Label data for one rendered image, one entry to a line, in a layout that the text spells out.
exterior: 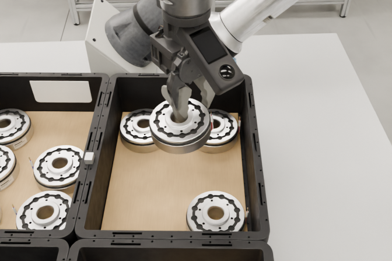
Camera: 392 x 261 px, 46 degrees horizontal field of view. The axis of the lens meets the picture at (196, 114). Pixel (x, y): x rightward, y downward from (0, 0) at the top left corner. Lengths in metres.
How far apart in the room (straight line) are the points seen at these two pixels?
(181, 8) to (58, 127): 0.50
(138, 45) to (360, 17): 2.16
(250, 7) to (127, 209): 0.49
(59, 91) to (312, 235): 0.62
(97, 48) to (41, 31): 1.87
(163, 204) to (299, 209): 0.32
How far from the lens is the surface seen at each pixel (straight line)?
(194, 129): 0.75
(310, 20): 3.00
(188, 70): 0.70
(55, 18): 3.05
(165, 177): 0.91
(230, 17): 1.03
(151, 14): 1.11
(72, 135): 1.02
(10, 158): 0.97
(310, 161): 1.14
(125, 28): 1.15
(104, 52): 1.11
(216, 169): 0.92
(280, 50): 1.46
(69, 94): 1.04
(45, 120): 1.07
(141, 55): 1.15
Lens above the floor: 1.54
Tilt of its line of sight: 44 degrees down
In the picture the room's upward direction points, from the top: straight up
